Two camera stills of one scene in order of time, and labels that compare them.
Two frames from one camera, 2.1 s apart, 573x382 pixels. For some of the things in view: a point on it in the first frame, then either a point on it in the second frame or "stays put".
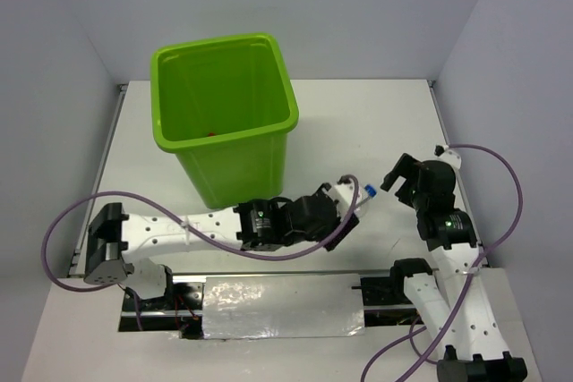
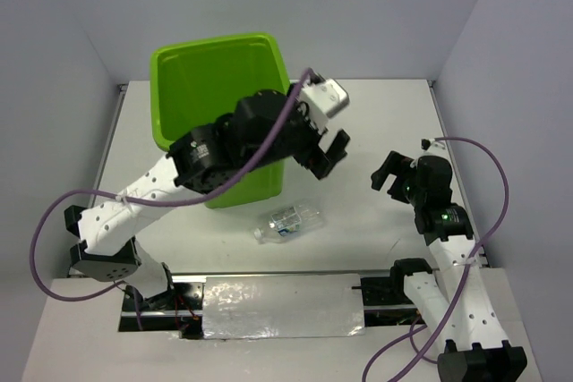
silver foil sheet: (286, 306) stays put
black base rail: (179, 306) stays put
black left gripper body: (319, 233) → (300, 141)
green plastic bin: (225, 107) stays put
